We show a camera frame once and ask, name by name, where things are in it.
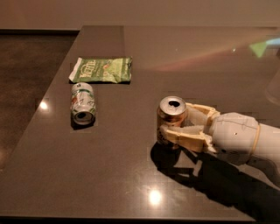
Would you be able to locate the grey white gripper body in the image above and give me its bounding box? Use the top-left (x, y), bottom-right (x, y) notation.
top-left (209, 113), bottom-right (260, 165)

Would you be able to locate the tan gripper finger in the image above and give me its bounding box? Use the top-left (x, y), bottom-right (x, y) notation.
top-left (186, 103), bottom-right (221, 126)
top-left (159, 125), bottom-right (217, 153)

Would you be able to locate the orange soda can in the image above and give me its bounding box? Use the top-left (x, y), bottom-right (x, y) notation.
top-left (157, 96), bottom-right (187, 150)

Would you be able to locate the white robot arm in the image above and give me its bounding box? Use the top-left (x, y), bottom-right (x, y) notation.
top-left (157, 100), bottom-right (280, 186)

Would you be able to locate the green and white soda can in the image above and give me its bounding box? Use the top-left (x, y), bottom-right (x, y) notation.
top-left (71, 82), bottom-right (96, 126)

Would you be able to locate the green chip bag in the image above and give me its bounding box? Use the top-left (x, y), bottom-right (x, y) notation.
top-left (69, 57), bottom-right (132, 83)

